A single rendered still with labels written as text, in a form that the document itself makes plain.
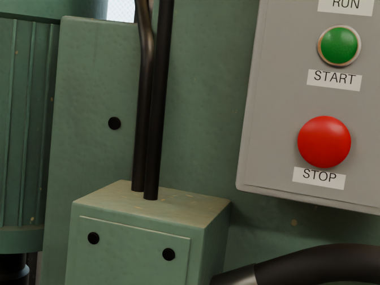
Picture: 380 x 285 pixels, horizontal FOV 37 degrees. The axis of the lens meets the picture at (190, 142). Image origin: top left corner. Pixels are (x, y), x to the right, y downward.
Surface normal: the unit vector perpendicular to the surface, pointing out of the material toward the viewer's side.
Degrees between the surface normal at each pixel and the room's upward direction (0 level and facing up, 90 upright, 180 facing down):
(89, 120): 90
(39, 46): 90
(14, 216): 90
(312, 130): 84
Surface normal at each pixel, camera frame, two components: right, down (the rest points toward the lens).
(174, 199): 0.11, -0.98
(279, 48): -0.28, 0.12
